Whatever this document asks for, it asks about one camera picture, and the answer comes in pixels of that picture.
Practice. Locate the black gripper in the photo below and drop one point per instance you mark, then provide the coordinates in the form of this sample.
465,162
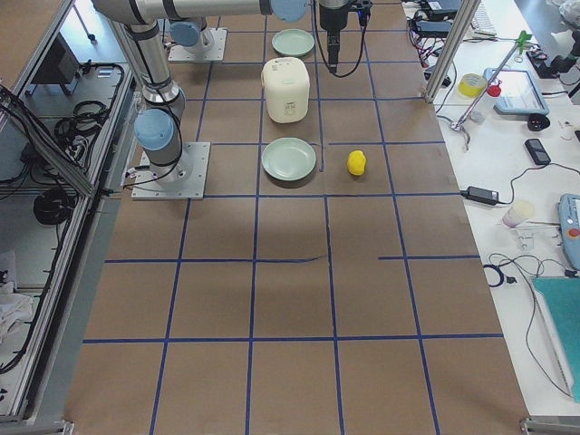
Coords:
332,17

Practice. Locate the white rice cooker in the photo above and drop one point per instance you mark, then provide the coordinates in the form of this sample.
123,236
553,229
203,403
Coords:
286,85

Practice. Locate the far green plate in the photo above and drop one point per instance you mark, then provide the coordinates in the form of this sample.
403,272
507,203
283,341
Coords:
293,42

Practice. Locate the green plate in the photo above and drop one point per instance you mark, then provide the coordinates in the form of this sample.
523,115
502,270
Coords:
293,42
288,159

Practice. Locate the black power brick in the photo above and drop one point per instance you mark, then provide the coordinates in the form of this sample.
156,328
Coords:
430,29

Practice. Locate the yellow lemon toy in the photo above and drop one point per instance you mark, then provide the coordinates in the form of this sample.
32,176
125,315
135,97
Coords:
356,163

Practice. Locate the near green plate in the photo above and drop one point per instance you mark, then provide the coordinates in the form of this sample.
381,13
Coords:
288,159

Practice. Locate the yellow tape roll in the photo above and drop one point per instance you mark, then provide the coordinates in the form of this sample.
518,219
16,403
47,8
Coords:
471,85

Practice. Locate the metal grabber stick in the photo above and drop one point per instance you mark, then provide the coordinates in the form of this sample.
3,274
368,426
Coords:
520,44

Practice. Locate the black power adapter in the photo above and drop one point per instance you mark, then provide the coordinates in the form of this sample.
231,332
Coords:
480,195

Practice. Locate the black remote control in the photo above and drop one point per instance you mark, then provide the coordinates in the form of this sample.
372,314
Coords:
537,152

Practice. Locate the white plastic cup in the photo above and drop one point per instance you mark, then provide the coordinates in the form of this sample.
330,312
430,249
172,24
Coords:
519,212

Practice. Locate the grey teach pendant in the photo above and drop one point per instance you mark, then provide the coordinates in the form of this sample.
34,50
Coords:
568,213

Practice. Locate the teal board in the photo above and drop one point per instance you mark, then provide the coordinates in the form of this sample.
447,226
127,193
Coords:
562,298

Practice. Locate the aluminium frame post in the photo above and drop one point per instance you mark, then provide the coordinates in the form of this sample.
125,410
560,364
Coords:
460,26

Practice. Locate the aluminium side frame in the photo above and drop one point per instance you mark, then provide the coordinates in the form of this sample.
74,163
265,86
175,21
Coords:
66,96

